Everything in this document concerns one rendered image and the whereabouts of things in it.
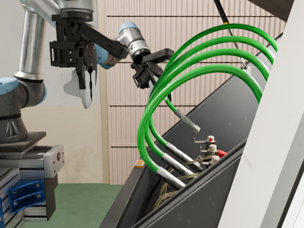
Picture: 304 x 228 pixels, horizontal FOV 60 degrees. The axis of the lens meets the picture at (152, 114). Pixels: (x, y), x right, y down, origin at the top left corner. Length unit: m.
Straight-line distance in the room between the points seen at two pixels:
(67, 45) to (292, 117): 0.48
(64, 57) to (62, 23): 0.07
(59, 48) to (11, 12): 2.58
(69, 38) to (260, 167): 0.48
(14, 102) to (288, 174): 1.00
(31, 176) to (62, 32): 0.63
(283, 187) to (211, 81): 2.64
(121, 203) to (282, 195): 0.58
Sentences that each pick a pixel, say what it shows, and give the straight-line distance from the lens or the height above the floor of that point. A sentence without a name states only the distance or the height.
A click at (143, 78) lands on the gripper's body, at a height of 1.27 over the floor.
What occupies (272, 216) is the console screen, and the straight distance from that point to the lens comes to 0.24.
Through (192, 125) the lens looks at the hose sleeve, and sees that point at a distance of 0.81.
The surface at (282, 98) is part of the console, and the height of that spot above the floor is 1.29.
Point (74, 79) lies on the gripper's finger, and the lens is 0.62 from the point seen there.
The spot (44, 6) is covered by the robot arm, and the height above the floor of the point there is 1.51.
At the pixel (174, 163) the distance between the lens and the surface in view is 0.57.
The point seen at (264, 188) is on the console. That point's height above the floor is 1.21.
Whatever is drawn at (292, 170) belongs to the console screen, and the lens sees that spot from 0.22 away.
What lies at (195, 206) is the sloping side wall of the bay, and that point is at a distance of 0.40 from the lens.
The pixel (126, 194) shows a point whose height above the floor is 0.95.
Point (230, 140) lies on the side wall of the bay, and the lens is 1.06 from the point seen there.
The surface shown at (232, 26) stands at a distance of 0.77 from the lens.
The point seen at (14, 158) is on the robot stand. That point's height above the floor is 0.98.
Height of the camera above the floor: 1.32
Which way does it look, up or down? 11 degrees down
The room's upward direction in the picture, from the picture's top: straight up
